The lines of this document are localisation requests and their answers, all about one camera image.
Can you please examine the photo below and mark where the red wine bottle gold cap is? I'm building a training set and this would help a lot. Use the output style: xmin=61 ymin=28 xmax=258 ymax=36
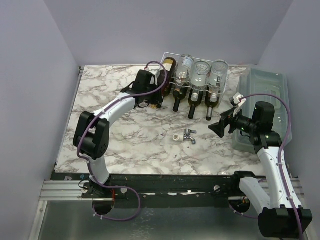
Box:
xmin=159 ymin=57 xmax=177 ymax=97

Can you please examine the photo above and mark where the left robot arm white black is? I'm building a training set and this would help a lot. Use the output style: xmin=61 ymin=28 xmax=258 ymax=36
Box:
xmin=73 ymin=69 xmax=168 ymax=198

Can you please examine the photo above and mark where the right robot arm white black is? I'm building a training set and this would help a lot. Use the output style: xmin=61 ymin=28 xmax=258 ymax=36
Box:
xmin=209 ymin=101 xmax=313 ymax=240

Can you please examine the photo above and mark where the green bottle silver neck rightmost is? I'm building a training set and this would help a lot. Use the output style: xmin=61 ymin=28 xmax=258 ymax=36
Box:
xmin=205 ymin=87 xmax=220 ymax=121

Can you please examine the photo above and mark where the green bottle silver neck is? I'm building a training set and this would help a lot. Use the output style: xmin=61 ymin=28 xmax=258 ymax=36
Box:
xmin=205 ymin=87 xmax=220 ymax=121
xmin=161 ymin=76 xmax=174 ymax=98

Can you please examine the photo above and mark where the green bottle silver neck leftmost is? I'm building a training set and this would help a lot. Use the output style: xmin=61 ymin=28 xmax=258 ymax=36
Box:
xmin=161 ymin=76 xmax=174 ymax=98

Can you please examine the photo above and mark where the dark bottle black neck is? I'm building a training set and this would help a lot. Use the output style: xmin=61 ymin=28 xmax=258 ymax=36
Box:
xmin=172 ymin=87 xmax=188 ymax=112
xmin=188 ymin=89 xmax=203 ymax=119

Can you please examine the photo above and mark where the clear bottle dark cork stopper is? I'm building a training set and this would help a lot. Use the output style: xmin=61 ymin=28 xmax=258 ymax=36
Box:
xmin=173 ymin=54 xmax=194 ymax=90

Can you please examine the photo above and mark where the clear bottle silver stopper right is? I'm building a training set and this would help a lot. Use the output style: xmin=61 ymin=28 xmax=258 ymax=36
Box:
xmin=207 ymin=60 xmax=229 ymax=103

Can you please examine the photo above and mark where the clear bottle silver stopper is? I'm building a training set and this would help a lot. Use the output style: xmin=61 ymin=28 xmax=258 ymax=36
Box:
xmin=207 ymin=60 xmax=229 ymax=103
xmin=190 ymin=60 xmax=211 ymax=102

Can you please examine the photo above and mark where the clear bottle silver stopper middle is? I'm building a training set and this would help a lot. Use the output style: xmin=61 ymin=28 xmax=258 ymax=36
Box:
xmin=190 ymin=60 xmax=211 ymax=102

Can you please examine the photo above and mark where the clear plastic storage box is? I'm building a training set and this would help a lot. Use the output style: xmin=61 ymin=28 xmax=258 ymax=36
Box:
xmin=236 ymin=65 xmax=290 ymax=140

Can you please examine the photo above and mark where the chrome faucet with white fitting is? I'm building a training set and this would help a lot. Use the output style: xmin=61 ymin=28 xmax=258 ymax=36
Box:
xmin=172 ymin=128 xmax=197 ymax=145

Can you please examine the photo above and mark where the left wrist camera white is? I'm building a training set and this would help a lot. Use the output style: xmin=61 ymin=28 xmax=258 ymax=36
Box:
xmin=149 ymin=68 xmax=165 ymax=85

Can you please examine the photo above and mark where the white wire wine rack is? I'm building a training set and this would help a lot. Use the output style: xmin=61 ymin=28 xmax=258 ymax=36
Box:
xmin=162 ymin=54 xmax=229 ymax=112

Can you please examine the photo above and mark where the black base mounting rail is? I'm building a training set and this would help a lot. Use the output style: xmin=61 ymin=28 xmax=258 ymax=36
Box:
xmin=51 ymin=171 xmax=254 ymax=209

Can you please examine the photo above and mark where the aluminium extrusion rail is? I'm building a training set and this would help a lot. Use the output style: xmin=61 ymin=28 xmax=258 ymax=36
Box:
xmin=39 ymin=179 xmax=305 ymax=202

